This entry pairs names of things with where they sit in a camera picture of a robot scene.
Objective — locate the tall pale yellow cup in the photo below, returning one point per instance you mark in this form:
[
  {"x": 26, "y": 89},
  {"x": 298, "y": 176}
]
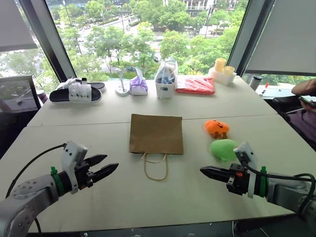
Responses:
[{"x": 219, "y": 65}]

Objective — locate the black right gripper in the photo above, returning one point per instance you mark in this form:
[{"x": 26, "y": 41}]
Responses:
[{"x": 238, "y": 180}]

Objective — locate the white rectangular box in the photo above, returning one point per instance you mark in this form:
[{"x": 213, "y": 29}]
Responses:
[{"x": 222, "y": 77}]

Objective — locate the person's hand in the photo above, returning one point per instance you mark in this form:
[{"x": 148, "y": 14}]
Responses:
[{"x": 306, "y": 103}]

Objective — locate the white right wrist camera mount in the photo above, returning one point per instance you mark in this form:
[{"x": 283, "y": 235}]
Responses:
[{"x": 247, "y": 151}]

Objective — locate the white bin with blue items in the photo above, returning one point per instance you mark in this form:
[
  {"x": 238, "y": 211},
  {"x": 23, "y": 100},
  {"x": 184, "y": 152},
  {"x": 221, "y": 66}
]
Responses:
[{"x": 165, "y": 87}]

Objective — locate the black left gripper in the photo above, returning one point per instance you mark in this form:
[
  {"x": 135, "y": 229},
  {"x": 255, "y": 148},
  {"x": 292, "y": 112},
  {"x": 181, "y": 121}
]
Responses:
[{"x": 84, "y": 176}]

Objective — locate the red plastic package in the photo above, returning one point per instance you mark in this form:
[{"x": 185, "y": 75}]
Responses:
[{"x": 196, "y": 86}]

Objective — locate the purple tissue pack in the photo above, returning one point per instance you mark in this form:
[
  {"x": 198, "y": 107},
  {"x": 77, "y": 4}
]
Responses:
[{"x": 138, "y": 86}]

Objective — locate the white stand with round base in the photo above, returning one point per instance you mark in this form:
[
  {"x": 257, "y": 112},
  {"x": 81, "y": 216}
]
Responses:
[{"x": 122, "y": 90}]

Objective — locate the grey roller blind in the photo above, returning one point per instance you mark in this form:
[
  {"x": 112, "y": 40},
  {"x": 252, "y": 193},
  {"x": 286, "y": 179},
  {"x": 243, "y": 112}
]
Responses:
[
  {"x": 286, "y": 37},
  {"x": 14, "y": 24}
]

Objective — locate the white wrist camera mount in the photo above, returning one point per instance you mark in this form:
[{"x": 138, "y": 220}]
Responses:
[
  {"x": 72, "y": 153},
  {"x": 247, "y": 151}
]

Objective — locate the red marker pen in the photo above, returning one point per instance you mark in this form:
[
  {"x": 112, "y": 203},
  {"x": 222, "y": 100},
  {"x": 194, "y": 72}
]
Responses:
[{"x": 266, "y": 86}]

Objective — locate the orange plush toy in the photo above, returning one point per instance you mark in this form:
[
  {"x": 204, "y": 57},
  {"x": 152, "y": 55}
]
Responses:
[{"x": 217, "y": 128}]

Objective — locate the black smartphone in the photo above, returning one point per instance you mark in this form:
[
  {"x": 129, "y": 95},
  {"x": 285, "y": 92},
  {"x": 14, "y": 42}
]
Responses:
[{"x": 309, "y": 99}]

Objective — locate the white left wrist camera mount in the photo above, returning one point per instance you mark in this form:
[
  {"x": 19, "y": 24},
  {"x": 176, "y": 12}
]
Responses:
[{"x": 72, "y": 153}]

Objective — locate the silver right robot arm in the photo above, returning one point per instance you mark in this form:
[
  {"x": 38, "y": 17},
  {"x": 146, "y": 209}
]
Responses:
[{"x": 284, "y": 191}]

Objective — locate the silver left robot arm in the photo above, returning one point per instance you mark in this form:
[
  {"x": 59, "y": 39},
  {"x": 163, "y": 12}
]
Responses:
[{"x": 27, "y": 197}]

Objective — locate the black office chair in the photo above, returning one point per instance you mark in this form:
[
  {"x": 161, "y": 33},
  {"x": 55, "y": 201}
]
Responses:
[{"x": 284, "y": 105}]

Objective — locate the green plush toy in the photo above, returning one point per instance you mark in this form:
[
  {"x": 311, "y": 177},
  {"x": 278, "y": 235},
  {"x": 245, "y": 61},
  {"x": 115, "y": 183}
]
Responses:
[{"x": 223, "y": 149}]

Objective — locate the brown paper bag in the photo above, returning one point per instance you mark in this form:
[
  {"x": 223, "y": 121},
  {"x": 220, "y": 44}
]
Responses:
[{"x": 156, "y": 134}]

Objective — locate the short pale yellow cup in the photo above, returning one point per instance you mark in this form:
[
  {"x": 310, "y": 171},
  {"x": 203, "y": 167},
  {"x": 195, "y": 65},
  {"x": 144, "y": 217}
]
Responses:
[{"x": 228, "y": 70}]

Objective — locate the white cup with red band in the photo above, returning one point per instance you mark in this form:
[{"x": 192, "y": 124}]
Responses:
[{"x": 43, "y": 96}]

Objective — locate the person's bare forearm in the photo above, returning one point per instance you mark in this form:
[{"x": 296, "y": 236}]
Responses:
[{"x": 304, "y": 87}]

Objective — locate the grey tumbler with black lid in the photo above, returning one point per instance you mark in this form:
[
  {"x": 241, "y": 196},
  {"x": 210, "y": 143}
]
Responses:
[{"x": 255, "y": 82}]

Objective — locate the white side table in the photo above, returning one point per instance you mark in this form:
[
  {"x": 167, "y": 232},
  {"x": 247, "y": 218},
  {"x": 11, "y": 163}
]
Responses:
[{"x": 279, "y": 92}]

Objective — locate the person's purple clothed body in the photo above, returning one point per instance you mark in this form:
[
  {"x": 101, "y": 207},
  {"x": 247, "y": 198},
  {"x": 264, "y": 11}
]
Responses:
[{"x": 304, "y": 124}]

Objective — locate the black monitor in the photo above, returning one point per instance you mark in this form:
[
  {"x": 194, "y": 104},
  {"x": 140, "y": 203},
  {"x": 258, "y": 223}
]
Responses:
[{"x": 17, "y": 95}]

